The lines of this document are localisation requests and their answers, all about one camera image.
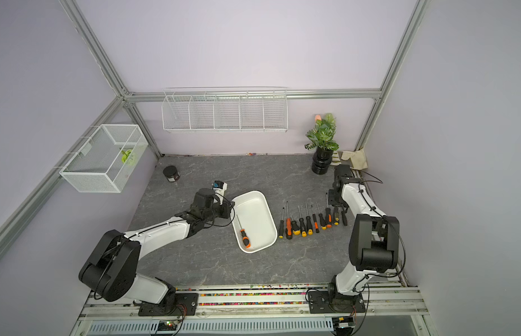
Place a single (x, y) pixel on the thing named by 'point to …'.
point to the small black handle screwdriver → (322, 221)
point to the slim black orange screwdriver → (316, 222)
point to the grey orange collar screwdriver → (328, 220)
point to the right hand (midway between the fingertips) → (340, 200)
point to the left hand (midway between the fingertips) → (233, 204)
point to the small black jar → (171, 173)
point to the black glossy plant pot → (321, 160)
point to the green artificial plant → (322, 134)
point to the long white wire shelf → (221, 110)
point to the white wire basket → (103, 163)
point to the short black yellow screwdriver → (295, 229)
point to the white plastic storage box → (252, 212)
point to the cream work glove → (358, 158)
